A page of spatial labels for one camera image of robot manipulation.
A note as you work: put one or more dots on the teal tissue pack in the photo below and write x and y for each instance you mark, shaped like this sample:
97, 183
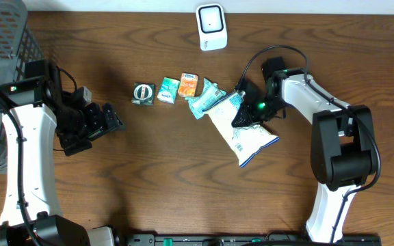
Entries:
168, 90

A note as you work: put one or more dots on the orange tissue pack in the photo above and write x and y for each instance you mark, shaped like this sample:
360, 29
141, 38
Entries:
188, 85

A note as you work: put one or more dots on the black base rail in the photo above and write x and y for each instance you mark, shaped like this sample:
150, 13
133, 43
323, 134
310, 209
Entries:
226, 240

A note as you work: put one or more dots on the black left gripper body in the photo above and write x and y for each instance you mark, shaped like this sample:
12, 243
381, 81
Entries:
76, 126

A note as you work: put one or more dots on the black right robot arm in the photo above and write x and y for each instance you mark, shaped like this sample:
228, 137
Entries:
345, 158

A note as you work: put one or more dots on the yellow snack chip bag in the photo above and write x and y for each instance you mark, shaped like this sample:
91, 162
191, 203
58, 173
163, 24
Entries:
245, 142

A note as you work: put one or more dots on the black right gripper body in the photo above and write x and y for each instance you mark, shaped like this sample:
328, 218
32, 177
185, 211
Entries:
262, 106

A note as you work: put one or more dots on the dark green round-label box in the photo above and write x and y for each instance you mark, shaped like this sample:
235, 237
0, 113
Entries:
143, 94

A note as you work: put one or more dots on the mint green pack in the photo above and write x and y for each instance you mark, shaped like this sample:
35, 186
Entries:
210, 95

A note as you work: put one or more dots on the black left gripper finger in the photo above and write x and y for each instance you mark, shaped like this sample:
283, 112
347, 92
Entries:
112, 121
96, 135

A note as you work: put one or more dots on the white barcode scanner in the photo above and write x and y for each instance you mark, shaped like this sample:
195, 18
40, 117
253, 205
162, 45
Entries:
212, 28

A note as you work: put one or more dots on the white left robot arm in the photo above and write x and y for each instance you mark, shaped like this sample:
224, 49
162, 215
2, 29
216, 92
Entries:
36, 111

